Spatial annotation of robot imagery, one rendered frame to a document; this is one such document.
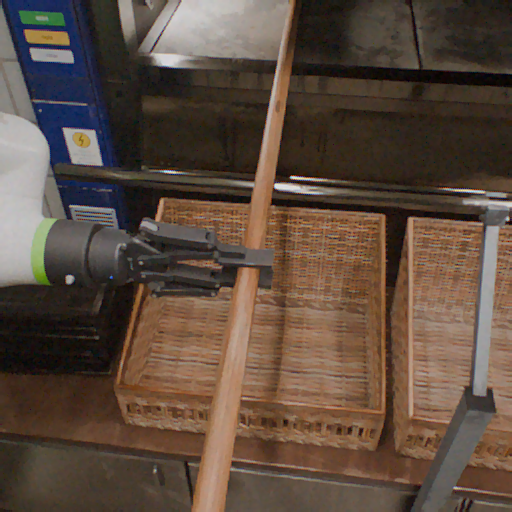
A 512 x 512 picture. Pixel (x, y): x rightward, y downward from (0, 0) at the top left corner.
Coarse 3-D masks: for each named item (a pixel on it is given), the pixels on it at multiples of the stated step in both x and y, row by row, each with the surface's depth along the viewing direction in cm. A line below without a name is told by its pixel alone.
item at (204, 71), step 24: (144, 72) 123; (168, 72) 122; (192, 72) 121; (216, 72) 121; (240, 72) 120; (264, 72) 119; (312, 72) 119; (336, 72) 119; (360, 72) 119; (384, 72) 119; (408, 72) 119; (432, 72) 119; (456, 72) 119; (480, 72) 119; (384, 96) 119; (408, 96) 119; (432, 96) 118; (456, 96) 117; (480, 96) 117; (504, 96) 116
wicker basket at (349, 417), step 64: (320, 256) 144; (384, 256) 131; (192, 320) 148; (256, 320) 148; (320, 320) 148; (384, 320) 123; (128, 384) 124; (192, 384) 134; (256, 384) 134; (320, 384) 134; (384, 384) 116
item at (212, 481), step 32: (288, 32) 126; (288, 64) 116; (256, 192) 86; (256, 224) 81; (256, 288) 74; (224, 352) 66; (224, 384) 62; (224, 416) 60; (224, 448) 57; (224, 480) 55
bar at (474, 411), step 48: (240, 192) 94; (288, 192) 93; (336, 192) 92; (384, 192) 91; (432, 192) 91; (480, 288) 91; (480, 336) 91; (480, 384) 90; (480, 432) 93; (432, 480) 107
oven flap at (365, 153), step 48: (144, 96) 130; (144, 144) 135; (192, 144) 133; (240, 144) 132; (288, 144) 130; (336, 144) 129; (384, 144) 128; (432, 144) 127; (480, 144) 125; (480, 192) 127
